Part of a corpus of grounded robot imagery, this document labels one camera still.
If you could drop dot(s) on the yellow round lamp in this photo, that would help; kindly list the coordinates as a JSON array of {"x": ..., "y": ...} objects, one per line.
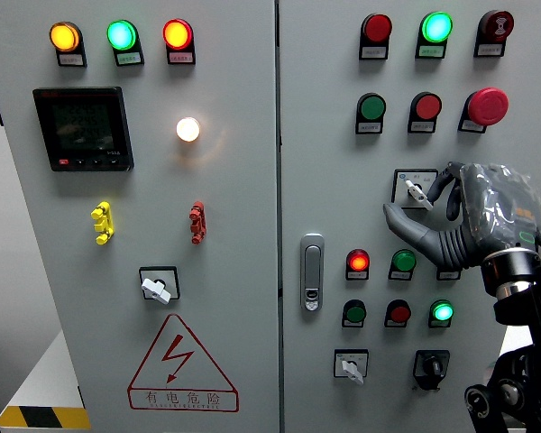
[{"x": 64, "y": 37}]

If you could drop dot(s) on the grey cabinet door with lock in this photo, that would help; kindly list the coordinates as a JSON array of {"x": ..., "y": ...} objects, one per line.
[{"x": 324, "y": 180}]

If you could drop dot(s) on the small label plate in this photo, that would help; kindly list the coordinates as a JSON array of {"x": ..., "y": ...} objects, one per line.
[
  {"x": 491, "y": 50},
  {"x": 71, "y": 60},
  {"x": 353, "y": 324},
  {"x": 396, "y": 324},
  {"x": 400, "y": 275},
  {"x": 447, "y": 275},
  {"x": 374, "y": 53},
  {"x": 130, "y": 58},
  {"x": 472, "y": 126},
  {"x": 181, "y": 58},
  {"x": 438, "y": 324},
  {"x": 357, "y": 275},
  {"x": 369, "y": 128},
  {"x": 422, "y": 127},
  {"x": 431, "y": 51}
]

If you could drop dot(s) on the small lit red lamp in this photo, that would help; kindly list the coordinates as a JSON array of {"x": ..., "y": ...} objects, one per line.
[{"x": 358, "y": 261}]

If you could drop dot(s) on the black yellow striped tape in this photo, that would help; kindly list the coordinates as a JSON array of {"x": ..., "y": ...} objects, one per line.
[{"x": 45, "y": 417}]

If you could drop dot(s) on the small lit green lamp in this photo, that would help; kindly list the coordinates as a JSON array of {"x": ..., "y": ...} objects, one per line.
[{"x": 442, "y": 311}]

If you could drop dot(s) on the large green round lamp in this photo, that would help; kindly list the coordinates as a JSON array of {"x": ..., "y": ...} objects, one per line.
[{"x": 437, "y": 27}]

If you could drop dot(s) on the grey cabinet door with display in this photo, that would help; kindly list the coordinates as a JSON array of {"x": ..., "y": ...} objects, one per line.
[{"x": 234, "y": 203}]

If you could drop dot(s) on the small white-plate turn switch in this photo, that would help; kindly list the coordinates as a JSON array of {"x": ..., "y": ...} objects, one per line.
[{"x": 351, "y": 366}]

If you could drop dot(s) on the small red push button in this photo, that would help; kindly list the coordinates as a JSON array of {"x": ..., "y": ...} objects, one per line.
[{"x": 400, "y": 313}]

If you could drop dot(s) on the large red stop button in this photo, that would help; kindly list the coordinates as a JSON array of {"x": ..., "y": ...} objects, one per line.
[{"x": 488, "y": 106}]

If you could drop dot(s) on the red warning triangle sign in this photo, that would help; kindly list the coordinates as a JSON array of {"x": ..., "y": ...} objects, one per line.
[{"x": 182, "y": 397}]

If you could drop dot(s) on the silver door lock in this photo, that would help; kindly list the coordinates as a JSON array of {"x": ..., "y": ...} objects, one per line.
[{"x": 312, "y": 270}]

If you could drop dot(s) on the small dark green lamp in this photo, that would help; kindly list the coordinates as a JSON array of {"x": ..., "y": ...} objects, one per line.
[{"x": 404, "y": 260}]

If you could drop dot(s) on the small green push button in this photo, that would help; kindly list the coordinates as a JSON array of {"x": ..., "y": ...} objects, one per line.
[{"x": 355, "y": 313}]

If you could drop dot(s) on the large red round lamp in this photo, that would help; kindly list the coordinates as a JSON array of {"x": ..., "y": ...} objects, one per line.
[{"x": 377, "y": 28}]

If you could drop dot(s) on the large green push button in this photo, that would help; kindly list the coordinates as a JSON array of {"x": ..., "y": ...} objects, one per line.
[{"x": 372, "y": 107}]

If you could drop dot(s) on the white round lamp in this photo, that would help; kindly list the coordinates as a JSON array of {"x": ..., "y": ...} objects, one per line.
[{"x": 188, "y": 129}]

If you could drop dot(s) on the dark red buzzer lamp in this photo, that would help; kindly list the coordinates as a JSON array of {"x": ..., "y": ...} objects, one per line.
[{"x": 497, "y": 24}]

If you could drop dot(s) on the red-orange round lamp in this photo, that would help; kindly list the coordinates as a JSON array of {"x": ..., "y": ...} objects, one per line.
[{"x": 177, "y": 34}]

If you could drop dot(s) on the black display meter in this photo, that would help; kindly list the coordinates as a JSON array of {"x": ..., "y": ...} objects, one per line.
[{"x": 83, "y": 128}]

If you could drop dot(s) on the large white-plate turn switch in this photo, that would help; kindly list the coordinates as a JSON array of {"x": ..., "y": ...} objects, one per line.
[{"x": 415, "y": 191}]

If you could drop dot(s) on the large red push button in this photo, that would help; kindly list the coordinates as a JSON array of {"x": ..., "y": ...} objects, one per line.
[{"x": 428, "y": 106}]

